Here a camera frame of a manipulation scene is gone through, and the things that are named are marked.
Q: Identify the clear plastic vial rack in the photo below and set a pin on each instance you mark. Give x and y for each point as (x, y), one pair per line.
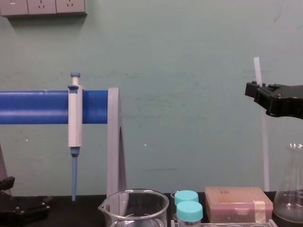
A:
(236, 224)

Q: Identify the clear glass conical flask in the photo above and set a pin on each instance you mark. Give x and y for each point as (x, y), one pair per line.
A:
(290, 189)

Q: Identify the white and blue pipette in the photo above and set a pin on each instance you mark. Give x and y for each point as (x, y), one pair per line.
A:
(75, 118)

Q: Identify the grey wall socket panel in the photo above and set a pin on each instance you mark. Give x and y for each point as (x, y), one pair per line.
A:
(42, 7)

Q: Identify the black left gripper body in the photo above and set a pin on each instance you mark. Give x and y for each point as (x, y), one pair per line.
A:
(16, 218)

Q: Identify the pink pipette tip box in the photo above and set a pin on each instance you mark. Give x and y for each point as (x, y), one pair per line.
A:
(233, 203)

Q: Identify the white plastic stirring rod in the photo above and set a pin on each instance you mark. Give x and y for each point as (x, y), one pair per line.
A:
(265, 146)

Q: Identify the vial with teal cap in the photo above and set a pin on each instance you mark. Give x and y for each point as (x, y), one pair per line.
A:
(189, 212)
(186, 197)

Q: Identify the grey pipette stand upright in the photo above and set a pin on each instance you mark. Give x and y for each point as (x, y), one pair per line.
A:
(114, 142)
(2, 170)

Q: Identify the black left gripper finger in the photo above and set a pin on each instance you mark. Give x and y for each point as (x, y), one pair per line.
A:
(33, 203)
(7, 183)

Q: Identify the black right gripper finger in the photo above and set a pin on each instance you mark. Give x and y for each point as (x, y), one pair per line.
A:
(252, 91)
(272, 87)

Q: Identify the blue pipette stand bar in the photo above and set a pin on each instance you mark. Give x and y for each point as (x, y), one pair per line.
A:
(33, 107)

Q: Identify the black flask base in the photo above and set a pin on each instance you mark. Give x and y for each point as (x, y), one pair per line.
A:
(287, 222)

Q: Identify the clear glass beaker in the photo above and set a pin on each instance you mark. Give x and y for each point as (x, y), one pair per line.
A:
(135, 208)

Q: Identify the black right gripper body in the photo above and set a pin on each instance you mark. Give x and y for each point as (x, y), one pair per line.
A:
(287, 101)

